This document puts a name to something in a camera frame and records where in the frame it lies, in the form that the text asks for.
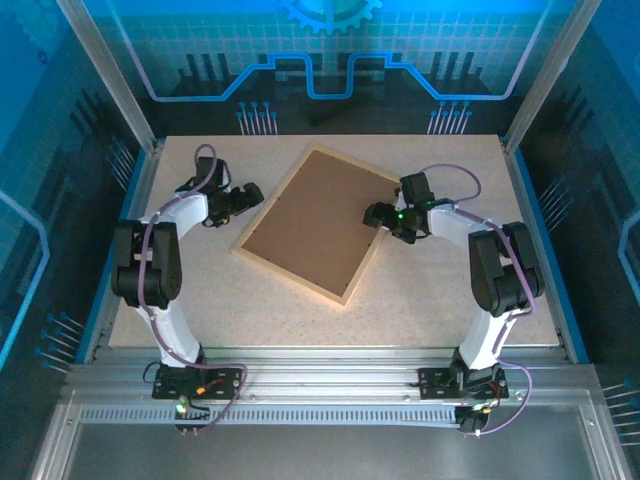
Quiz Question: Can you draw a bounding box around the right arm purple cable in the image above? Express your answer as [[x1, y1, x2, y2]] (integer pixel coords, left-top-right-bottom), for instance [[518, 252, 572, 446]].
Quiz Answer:
[[422, 163, 532, 436]]

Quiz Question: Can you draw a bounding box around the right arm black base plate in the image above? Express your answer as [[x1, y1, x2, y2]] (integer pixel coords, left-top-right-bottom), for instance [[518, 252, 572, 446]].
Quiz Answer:
[[417, 367, 511, 401]]

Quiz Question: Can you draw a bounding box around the black round connector puck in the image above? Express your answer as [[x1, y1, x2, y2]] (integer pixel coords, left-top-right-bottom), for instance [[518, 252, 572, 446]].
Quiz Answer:
[[455, 403, 496, 437]]

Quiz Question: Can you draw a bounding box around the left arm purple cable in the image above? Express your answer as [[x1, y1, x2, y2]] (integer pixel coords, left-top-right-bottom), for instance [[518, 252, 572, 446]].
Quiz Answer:
[[137, 143, 250, 437]]

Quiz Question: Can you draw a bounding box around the long aluminium mounting rail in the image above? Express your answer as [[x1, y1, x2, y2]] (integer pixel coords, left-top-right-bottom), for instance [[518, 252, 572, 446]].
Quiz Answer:
[[63, 348, 604, 401]]

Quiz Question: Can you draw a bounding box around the steel bottom plate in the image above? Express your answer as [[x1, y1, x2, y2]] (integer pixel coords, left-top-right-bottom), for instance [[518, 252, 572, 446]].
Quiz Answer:
[[32, 399, 634, 480]]

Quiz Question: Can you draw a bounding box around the black connector bracket green light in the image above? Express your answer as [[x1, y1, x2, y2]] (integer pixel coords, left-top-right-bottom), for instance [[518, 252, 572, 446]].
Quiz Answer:
[[172, 393, 212, 437]]

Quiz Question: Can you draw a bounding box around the light wooden picture frame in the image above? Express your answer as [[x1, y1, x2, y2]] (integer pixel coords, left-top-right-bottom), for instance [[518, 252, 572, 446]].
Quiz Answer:
[[231, 143, 404, 308]]

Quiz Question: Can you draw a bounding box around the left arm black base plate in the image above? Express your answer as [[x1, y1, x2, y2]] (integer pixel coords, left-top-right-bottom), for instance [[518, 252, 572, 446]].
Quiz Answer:
[[151, 367, 247, 401]]

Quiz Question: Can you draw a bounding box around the grey slotted cable duct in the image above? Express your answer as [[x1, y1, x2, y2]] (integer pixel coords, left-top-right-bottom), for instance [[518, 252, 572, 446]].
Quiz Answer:
[[77, 405, 464, 427]]

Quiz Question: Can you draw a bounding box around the aluminium corner post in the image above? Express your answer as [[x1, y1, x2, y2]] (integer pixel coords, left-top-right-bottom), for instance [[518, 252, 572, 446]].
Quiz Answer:
[[55, 0, 160, 154], [502, 0, 604, 155]]

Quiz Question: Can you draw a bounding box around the brown backing board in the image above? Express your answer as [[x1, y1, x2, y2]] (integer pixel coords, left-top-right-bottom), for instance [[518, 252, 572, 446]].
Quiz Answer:
[[238, 149, 400, 297]]

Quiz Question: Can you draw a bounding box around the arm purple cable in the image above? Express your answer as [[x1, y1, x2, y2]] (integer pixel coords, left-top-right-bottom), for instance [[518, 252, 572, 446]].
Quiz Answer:
[[137, 143, 250, 437], [422, 163, 532, 436]]

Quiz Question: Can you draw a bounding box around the aluminium table side rail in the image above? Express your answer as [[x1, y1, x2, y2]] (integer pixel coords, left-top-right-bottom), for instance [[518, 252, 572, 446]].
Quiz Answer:
[[82, 142, 164, 364], [502, 139, 591, 364]]

